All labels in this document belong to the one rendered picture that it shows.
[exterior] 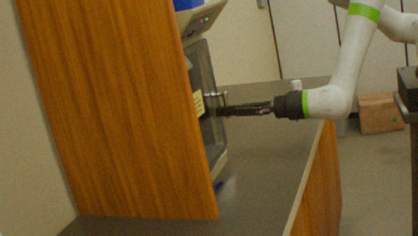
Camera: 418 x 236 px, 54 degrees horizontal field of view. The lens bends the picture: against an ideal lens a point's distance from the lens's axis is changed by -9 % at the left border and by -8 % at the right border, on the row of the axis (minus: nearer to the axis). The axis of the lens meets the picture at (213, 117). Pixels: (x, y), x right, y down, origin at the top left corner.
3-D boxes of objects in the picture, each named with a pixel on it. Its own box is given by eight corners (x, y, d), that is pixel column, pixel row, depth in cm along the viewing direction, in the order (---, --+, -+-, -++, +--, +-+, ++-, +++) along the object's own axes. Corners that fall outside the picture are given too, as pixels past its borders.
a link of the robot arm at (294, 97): (304, 125, 136) (309, 117, 144) (300, 87, 133) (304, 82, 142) (285, 126, 138) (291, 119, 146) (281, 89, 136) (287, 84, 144)
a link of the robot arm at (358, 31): (345, 12, 142) (376, 21, 138) (348, 21, 153) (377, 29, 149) (313, 114, 145) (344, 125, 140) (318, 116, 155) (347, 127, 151)
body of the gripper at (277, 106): (288, 92, 144) (260, 94, 148) (283, 96, 136) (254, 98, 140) (291, 114, 145) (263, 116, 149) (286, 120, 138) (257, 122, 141)
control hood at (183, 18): (160, 52, 120) (152, 16, 117) (202, 30, 148) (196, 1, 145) (199, 46, 115) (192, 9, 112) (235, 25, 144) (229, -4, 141)
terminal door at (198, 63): (195, 189, 133) (164, 58, 121) (226, 147, 160) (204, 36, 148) (197, 189, 133) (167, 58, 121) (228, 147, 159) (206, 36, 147)
